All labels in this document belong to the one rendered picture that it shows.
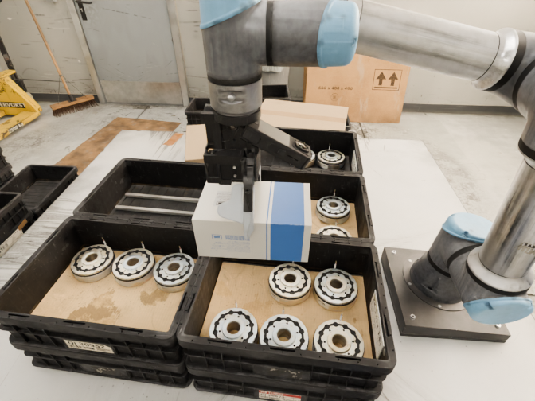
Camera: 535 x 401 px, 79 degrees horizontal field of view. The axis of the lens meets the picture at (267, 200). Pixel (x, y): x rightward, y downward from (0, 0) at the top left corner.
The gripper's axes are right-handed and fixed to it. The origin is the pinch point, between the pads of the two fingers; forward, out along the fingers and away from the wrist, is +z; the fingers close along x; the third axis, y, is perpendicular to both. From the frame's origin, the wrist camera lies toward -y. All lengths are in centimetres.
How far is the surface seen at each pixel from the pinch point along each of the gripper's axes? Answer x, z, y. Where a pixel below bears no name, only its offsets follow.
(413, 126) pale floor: -278, 112, -134
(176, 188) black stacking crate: -43, 28, 33
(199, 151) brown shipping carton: -63, 25, 29
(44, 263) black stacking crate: -2, 21, 52
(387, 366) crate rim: 18.1, 18.1, -24.0
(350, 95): -291, 85, -66
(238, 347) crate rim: 16.6, 17.9, 1.9
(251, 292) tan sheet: -2.3, 28.0, 1.9
